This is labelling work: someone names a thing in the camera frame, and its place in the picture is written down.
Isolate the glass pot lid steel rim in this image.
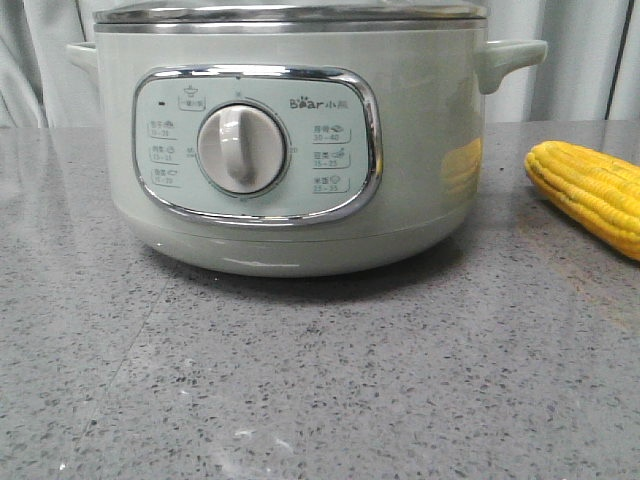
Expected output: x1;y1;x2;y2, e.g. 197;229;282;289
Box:
93;1;488;24

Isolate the light green electric cooking pot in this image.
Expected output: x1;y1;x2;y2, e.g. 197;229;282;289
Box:
66;18;547;277

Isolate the yellow corn cob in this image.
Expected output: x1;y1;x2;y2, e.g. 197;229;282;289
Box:
524;141;639;260

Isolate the white pleated curtain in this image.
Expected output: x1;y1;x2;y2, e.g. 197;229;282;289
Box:
1;1;639;128

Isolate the black vertical cable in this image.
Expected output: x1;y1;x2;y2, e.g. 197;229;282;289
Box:
603;0;637;121

